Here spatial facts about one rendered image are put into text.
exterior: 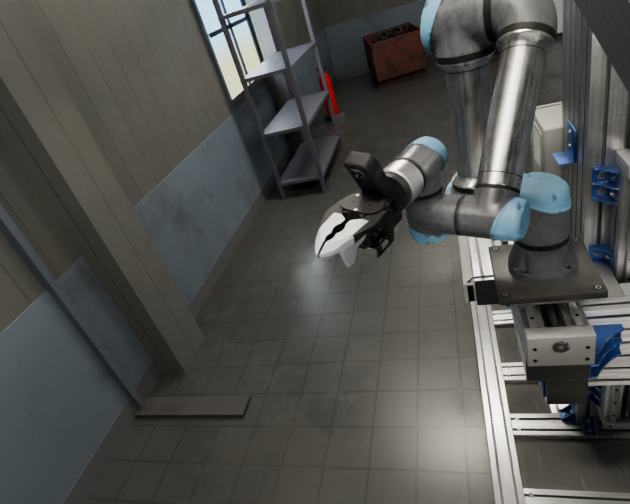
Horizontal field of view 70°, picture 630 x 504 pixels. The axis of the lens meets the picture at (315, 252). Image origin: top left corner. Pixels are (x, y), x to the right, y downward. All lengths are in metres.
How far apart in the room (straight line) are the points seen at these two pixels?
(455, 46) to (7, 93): 1.84
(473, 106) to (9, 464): 2.17
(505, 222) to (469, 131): 0.30
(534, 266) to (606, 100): 0.40
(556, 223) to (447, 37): 0.45
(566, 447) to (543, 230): 0.98
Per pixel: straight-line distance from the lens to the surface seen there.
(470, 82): 1.02
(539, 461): 1.85
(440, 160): 0.85
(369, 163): 0.66
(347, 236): 0.64
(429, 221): 0.86
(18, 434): 2.39
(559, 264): 1.15
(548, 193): 1.07
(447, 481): 2.05
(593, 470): 1.85
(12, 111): 2.36
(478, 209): 0.82
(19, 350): 2.36
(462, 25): 0.97
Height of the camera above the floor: 1.78
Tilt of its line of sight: 31 degrees down
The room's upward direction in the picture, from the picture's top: 19 degrees counter-clockwise
